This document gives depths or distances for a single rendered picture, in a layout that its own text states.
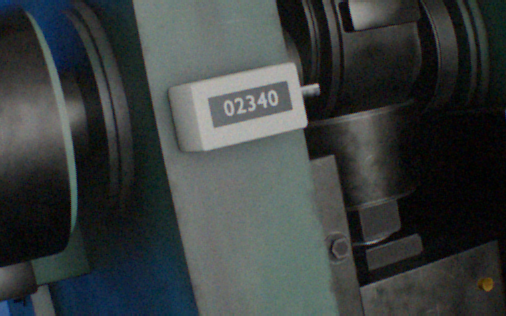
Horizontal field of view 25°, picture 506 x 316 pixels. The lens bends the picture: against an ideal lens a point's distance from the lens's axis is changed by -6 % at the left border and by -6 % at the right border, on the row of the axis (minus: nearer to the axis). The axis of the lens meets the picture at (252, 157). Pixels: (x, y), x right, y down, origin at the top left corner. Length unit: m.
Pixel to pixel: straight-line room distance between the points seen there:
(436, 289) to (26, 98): 0.34
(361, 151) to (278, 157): 0.13
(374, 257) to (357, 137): 0.09
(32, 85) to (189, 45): 0.10
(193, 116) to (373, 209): 0.25
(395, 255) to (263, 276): 0.17
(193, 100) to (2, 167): 0.13
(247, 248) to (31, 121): 0.16
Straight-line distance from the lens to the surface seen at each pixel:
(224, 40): 0.76
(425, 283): 0.88
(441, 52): 0.92
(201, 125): 0.71
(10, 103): 0.75
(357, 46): 0.86
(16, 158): 0.75
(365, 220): 0.92
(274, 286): 0.77
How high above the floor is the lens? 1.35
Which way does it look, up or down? 5 degrees down
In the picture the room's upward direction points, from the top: 12 degrees counter-clockwise
